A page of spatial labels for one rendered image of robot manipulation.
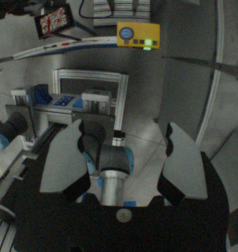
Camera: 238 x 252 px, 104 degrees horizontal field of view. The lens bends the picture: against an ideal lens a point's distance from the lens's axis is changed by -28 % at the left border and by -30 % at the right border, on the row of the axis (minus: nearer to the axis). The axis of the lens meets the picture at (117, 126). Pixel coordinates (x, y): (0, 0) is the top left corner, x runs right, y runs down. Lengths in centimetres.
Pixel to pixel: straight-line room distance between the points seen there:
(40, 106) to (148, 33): 72
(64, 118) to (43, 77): 122
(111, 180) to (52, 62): 164
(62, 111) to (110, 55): 101
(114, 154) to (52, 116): 49
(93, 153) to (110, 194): 17
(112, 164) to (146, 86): 130
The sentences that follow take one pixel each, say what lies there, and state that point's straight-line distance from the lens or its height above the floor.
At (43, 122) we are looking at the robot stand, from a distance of 91.
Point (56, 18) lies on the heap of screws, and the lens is 87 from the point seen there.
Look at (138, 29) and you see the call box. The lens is 53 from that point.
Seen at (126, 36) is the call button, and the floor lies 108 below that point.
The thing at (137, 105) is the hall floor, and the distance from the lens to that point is 172.
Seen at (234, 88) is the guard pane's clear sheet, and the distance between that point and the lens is 65.
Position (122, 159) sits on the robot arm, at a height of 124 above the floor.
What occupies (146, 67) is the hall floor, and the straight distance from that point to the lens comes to 161.
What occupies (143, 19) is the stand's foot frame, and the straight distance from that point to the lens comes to 158.
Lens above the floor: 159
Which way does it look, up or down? 59 degrees down
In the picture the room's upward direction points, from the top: 173 degrees counter-clockwise
